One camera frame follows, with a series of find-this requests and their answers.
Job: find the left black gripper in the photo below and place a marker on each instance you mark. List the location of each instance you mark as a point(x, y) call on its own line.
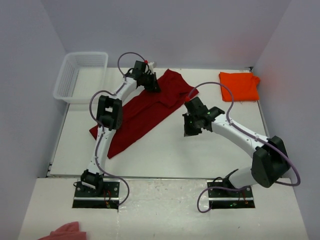
point(154, 86)

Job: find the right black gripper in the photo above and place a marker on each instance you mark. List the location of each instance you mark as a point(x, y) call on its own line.
point(188, 131)

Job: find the dark red t shirt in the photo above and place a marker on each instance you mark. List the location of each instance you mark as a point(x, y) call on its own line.
point(143, 110)

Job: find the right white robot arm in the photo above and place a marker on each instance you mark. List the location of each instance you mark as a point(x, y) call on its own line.
point(268, 154)

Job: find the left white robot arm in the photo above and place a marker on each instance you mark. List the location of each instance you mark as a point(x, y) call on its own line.
point(106, 109)

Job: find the folded orange t shirt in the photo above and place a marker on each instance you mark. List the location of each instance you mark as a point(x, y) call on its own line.
point(243, 86)

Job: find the white plastic basket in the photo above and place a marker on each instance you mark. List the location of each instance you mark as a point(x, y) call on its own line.
point(81, 75)

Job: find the pink cloth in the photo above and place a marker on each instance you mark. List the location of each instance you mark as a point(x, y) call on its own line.
point(68, 231)

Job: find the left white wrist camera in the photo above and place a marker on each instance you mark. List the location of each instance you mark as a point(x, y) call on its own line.
point(150, 66)

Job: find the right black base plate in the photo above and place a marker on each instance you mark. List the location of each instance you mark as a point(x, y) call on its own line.
point(223, 199)

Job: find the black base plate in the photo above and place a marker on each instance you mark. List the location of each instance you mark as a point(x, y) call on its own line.
point(88, 198)
point(223, 199)

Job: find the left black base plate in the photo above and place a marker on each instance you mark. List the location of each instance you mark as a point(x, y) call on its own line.
point(88, 198)

